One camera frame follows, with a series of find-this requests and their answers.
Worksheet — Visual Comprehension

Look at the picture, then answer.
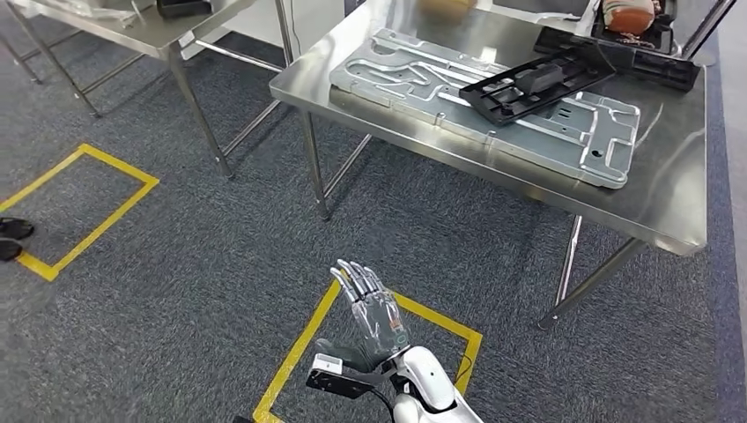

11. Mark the stainless steel workbench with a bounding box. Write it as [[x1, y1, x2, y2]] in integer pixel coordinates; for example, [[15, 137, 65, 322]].
[[268, 0, 710, 331]]

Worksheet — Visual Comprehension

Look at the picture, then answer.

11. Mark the yellow floor tape square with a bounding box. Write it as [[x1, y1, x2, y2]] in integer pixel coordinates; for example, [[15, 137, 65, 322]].
[[0, 143, 160, 283], [252, 278, 484, 423]]

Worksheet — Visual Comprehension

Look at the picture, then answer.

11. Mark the black flat object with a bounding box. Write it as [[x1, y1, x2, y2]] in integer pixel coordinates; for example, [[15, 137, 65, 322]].
[[155, 0, 213, 19]]

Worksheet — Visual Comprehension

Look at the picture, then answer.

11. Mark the grey flat panel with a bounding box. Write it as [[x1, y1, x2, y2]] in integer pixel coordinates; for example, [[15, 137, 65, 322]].
[[492, 0, 590, 18]]

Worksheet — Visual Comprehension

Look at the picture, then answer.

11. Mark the black slanted pole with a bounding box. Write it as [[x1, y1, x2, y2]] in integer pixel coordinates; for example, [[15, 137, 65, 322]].
[[679, 0, 737, 60]]

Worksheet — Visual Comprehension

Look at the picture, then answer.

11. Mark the orange striped pouch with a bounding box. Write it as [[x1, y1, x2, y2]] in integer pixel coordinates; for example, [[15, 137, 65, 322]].
[[602, 0, 656, 36]]

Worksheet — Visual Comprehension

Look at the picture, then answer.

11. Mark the black plastic frame part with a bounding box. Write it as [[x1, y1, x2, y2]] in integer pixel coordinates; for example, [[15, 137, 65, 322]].
[[459, 43, 618, 128]]

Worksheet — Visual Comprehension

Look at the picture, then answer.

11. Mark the black humanoid robot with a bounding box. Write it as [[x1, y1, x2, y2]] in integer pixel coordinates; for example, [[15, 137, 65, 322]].
[[0, 217, 35, 263]]

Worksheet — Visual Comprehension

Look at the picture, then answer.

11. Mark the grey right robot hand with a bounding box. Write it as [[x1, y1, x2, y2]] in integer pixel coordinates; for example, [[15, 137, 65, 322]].
[[329, 259, 411, 375]]

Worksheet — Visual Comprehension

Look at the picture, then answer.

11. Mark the black plastic tray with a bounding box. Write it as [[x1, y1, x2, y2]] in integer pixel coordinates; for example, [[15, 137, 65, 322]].
[[590, 0, 683, 56]]

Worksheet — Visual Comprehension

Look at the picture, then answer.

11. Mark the large machined aluminium plate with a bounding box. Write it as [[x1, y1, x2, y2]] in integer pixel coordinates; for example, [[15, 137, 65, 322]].
[[329, 27, 642, 189]]

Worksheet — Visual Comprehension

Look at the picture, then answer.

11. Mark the black camera cable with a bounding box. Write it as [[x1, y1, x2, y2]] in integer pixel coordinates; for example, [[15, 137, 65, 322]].
[[364, 388, 398, 423]]

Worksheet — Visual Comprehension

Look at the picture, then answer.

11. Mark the black plastic rail part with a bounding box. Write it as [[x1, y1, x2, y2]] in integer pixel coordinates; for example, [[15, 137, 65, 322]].
[[534, 26, 701, 93]]

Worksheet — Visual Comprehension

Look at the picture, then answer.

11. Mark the stainless steel table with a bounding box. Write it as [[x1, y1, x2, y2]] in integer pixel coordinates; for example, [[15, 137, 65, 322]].
[[0, 0, 296, 181]]

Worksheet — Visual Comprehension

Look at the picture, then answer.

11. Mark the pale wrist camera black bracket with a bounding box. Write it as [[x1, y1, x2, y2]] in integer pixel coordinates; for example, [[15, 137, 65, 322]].
[[306, 352, 387, 401]]

